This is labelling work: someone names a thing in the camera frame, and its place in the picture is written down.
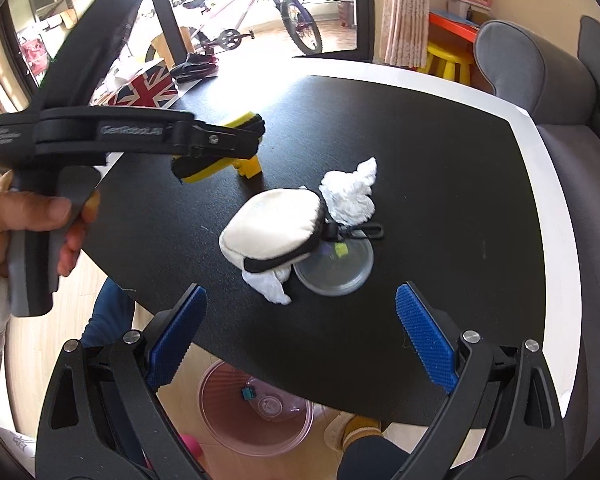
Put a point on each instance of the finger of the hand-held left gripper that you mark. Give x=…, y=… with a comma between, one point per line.
x=225, y=142

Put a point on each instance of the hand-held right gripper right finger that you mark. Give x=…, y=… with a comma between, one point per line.
x=425, y=340

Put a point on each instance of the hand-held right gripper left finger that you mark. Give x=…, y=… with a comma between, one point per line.
x=175, y=340

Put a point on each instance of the yellow toy block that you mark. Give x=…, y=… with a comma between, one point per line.
x=250, y=167

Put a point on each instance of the pink translucent bin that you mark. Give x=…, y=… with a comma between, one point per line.
x=230, y=425

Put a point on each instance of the person's left hand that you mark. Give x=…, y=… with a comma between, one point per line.
x=30, y=215

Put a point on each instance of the person's left leg in jeans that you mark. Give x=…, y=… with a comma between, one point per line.
x=110, y=310

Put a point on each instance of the person's leg in jeans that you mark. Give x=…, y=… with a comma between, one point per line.
x=370, y=460
x=110, y=310

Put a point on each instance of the black gloves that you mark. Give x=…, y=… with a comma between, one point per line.
x=195, y=67

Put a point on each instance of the red bag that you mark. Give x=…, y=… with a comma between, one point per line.
x=32, y=55

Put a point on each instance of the small teal toy piece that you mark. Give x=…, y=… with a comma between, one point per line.
x=248, y=393

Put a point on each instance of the flag print tissue box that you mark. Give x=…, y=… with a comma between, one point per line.
x=150, y=85

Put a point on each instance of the white pouch with black trim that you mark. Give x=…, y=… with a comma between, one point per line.
x=270, y=225

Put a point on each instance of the white bicycle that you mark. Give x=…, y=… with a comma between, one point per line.
x=228, y=37

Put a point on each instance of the clear round plastic lid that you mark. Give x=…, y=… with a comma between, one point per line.
x=340, y=275

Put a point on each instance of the small crumpled white tissue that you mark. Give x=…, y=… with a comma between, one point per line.
x=270, y=285

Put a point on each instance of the small green scrap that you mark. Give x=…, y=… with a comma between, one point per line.
x=340, y=250

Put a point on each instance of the beige slipper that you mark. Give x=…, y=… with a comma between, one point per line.
x=336, y=432

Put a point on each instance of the person's right leg in jeans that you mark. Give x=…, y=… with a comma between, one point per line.
x=370, y=460

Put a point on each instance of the large crumpled white tissue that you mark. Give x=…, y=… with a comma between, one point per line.
x=350, y=200

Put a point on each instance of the pink patterned curtain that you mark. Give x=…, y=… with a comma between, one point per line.
x=405, y=10

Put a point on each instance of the yellow stool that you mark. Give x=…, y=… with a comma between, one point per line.
x=447, y=55

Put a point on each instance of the orange kids table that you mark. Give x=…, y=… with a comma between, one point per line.
x=450, y=22

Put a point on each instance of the grey storage box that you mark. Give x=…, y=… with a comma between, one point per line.
x=459, y=7

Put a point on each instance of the grey sofa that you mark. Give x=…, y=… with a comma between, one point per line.
x=545, y=85

